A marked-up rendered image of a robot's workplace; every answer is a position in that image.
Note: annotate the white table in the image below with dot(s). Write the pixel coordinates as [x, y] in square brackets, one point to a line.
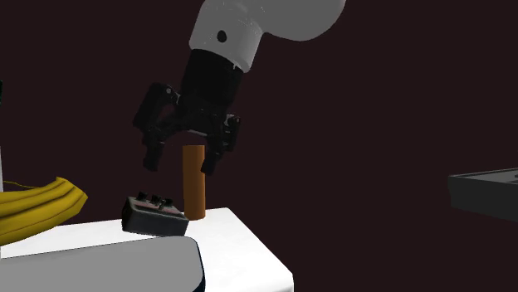
[238, 250]

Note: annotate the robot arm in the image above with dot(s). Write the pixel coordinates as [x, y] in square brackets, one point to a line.
[259, 20]

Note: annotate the black box with knobs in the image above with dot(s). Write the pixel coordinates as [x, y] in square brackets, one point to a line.
[151, 220]

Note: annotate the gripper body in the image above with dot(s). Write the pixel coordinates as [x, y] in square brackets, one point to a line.
[208, 93]

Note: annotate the yellow banana bunch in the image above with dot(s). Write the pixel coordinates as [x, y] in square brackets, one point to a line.
[32, 210]

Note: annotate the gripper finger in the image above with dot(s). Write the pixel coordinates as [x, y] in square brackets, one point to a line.
[150, 137]
[220, 141]

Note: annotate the orange cylinder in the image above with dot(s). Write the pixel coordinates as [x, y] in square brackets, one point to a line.
[194, 186]

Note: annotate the grey rounded object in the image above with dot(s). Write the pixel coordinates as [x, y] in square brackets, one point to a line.
[101, 267]

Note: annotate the dark grey tray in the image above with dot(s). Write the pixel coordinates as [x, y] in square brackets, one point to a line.
[485, 194]

